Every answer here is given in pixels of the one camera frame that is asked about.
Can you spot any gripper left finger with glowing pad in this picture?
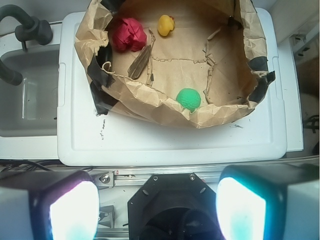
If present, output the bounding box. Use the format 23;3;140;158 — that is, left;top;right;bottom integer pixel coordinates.
0;170;100;240

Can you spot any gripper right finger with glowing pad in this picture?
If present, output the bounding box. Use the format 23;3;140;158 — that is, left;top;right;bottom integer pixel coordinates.
215;163;320;240

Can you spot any dark brown wood chip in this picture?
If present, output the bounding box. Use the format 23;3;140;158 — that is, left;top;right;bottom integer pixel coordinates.
127;44;152;80

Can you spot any white sink basin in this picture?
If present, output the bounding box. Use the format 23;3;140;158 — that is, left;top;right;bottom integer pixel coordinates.
0;44;60;137

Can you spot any green textured ball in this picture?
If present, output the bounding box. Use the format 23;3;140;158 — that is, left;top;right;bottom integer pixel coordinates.
176;88;201;113

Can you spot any brown paper bag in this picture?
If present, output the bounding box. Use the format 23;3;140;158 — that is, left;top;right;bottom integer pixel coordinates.
74;0;276;129

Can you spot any crumpled red paper ball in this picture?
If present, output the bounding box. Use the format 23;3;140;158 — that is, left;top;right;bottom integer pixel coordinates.
112;18;147;52

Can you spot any yellow rubber duck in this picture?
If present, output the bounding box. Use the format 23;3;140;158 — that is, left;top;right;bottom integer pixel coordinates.
157;14;175;37

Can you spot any aluminium extrusion rail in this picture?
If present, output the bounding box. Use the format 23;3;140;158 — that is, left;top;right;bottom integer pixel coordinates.
84;155;320;188

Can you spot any black octagonal mount plate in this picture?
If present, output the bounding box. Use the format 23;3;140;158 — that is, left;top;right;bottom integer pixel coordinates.
127;173;224;240

